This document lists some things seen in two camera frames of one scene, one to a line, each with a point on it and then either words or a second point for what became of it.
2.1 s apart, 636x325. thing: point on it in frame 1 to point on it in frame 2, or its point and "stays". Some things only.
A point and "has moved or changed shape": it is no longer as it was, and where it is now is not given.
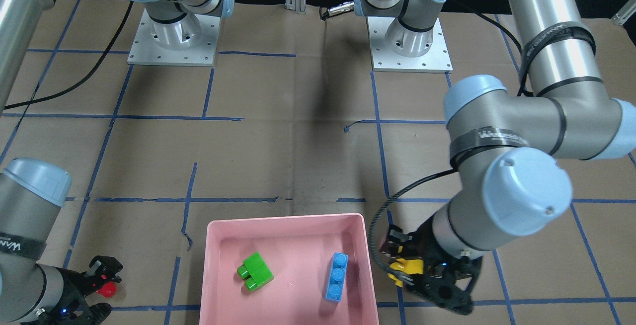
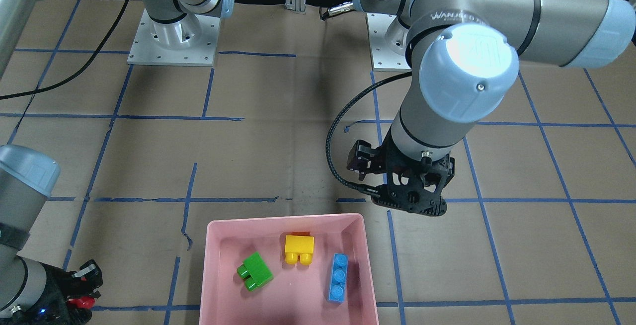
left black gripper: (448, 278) to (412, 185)
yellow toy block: (410, 267) to (301, 245)
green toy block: (255, 272) stays
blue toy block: (336, 277) stays
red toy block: (109, 289) has moved or changed shape
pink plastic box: (298, 250) stays
